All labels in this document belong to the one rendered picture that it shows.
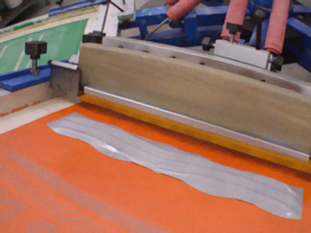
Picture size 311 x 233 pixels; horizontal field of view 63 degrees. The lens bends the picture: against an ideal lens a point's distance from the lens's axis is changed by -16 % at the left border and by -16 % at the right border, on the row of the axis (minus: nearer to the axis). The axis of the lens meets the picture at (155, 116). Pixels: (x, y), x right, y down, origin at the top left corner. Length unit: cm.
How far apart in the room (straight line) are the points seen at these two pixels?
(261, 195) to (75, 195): 19
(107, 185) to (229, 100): 18
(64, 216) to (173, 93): 23
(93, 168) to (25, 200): 10
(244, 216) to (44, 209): 19
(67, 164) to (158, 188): 10
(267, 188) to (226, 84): 14
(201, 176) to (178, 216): 7
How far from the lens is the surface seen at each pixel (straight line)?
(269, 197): 32
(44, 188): 29
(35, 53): 49
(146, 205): 28
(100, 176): 32
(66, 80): 49
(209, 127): 38
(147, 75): 41
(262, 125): 37
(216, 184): 32
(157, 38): 112
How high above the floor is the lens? 155
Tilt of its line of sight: 49 degrees down
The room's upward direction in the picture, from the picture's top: 12 degrees counter-clockwise
